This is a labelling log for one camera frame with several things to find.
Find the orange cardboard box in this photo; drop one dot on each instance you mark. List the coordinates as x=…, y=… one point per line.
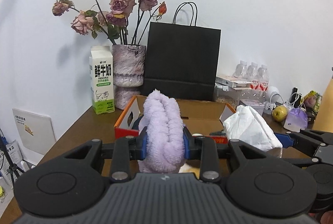
x=200, y=117

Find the water bottle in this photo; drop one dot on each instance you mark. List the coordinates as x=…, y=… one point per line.
x=241, y=70
x=252, y=75
x=263, y=77

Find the dried pink roses bouquet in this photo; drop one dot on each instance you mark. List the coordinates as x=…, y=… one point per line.
x=121, y=22

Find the white small fan device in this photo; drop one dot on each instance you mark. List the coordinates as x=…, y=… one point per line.
x=271, y=100

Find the yellow white plush toy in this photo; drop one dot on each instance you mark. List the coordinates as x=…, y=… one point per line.
x=186, y=168

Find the right water bottle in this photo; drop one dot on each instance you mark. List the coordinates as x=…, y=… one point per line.
x=263, y=77

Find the colourful snack bag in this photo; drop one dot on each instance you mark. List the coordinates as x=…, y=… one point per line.
x=312, y=102

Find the black paper bag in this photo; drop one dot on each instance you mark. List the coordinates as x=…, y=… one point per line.
x=181, y=60

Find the purple fluffy headband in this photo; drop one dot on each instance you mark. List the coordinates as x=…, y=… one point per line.
x=164, y=128

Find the middle water bottle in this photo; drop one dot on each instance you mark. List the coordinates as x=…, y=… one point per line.
x=252, y=75

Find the purple textured vase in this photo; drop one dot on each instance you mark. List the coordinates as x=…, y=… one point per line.
x=128, y=72

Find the yellow green pear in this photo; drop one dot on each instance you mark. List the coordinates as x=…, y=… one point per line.
x=279, y=113

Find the purple tissue pack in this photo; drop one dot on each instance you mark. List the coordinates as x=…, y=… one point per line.
x=296, y=120

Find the cream thermos bottle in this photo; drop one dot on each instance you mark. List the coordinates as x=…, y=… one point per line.
x=324, y=118

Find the white green milk carton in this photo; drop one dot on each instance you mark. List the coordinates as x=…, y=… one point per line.
x=101, y=79

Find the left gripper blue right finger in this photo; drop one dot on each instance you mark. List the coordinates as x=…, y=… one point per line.
x=189, y=143

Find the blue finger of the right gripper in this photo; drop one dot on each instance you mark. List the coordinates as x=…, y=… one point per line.
x=285, y=140

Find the left water bottle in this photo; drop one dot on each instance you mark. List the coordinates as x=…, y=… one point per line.
x=241, y=70

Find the black tripod stand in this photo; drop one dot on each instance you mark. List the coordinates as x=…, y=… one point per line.
x=11, y=162

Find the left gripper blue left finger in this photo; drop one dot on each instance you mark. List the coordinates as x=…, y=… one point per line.
x=142, y=144

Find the clear storage container with seeds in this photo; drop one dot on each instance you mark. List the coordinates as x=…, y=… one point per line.
x=225, y=94

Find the white plastic bag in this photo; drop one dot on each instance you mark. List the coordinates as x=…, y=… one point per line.
x=247, y=125

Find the white pink flat box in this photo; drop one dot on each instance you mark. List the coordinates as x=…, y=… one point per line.
x=233, y=82

